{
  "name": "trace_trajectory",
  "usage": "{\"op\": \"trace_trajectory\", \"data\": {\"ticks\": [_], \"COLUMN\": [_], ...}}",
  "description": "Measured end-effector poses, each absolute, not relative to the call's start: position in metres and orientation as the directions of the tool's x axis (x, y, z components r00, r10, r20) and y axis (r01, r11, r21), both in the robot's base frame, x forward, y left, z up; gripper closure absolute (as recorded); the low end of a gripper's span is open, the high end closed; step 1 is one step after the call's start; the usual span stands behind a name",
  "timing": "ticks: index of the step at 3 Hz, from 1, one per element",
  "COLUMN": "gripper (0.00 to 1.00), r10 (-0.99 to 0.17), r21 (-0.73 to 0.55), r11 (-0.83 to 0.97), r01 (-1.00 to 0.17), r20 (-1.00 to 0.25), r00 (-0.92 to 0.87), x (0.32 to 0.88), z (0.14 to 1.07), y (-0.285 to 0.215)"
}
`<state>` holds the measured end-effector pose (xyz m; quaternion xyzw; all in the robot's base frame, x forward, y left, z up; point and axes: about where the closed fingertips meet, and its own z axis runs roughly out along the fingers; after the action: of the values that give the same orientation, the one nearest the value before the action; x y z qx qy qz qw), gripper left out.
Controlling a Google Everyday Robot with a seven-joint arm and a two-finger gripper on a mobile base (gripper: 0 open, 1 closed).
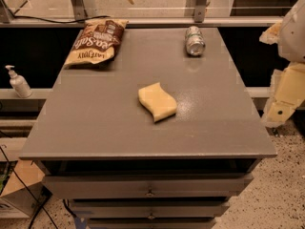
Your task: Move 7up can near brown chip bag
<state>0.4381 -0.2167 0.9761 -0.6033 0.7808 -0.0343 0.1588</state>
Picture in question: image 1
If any brown chip bag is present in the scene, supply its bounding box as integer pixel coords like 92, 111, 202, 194
64, 18, 128, 66

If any white pump bottle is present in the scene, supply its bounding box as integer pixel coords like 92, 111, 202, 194
6, 65, 32, 98

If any grey metal bracket right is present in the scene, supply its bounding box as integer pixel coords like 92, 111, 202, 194
193, 0, 207, 23

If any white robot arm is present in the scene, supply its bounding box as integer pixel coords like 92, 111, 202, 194
259, 0, 305, 128

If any yellow sponge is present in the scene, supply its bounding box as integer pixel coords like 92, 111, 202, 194
138, 83, 177, 122

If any cardboard box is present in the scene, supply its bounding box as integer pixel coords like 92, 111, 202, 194
0, 160, 44, 219

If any black cable on ledge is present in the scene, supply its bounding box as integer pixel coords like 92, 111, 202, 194
9, 14, 111, 25

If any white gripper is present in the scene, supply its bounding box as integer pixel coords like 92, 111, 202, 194
259, 22, 305, 128

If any black floor cable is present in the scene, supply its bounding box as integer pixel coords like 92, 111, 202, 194
0, 145, 60, 229

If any grey metal bracket left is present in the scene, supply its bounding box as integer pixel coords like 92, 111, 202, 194
71, 0, 87, 20

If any grey metal bracket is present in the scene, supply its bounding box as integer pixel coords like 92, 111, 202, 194
71, 0, 87, 20
193, 0, 207, 23

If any green silver 7up can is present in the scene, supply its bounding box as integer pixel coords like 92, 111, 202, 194
185, 26, 206, 56

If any grey drawer cabinet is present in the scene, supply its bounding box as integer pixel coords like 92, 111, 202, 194
21, 28, 275, 229

